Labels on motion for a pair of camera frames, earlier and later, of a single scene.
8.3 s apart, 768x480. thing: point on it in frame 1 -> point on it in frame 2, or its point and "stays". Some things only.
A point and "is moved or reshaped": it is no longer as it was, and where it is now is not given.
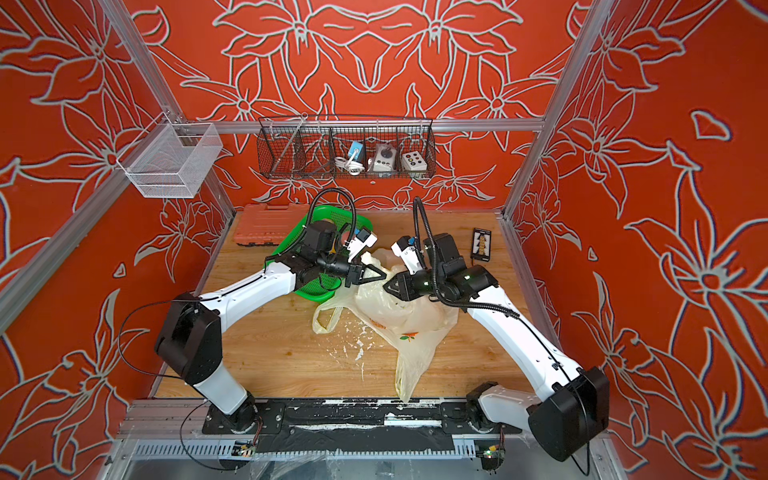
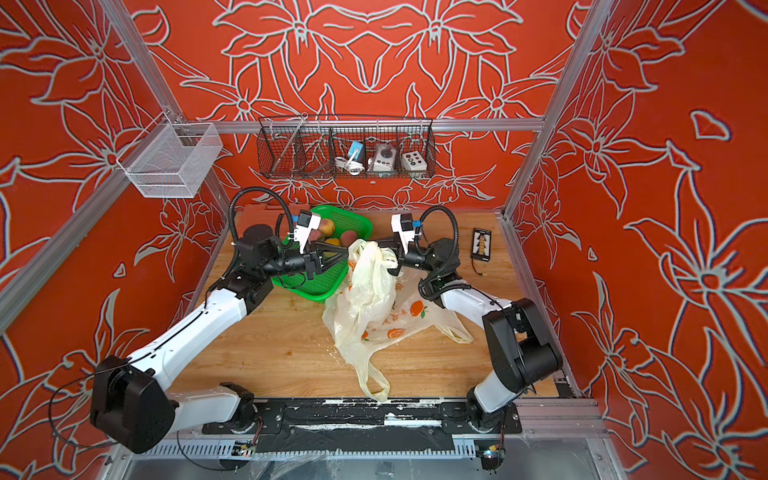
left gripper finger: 357,258 -> 337,250
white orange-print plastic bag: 411,327 is moved or reshaped
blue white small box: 355,151 stays
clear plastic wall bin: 171,160 stays
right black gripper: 405,288 -> 398,250
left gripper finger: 362,279 -> 326,264
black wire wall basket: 319,146 stays
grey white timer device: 384,158 stays
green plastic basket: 349,224 stays
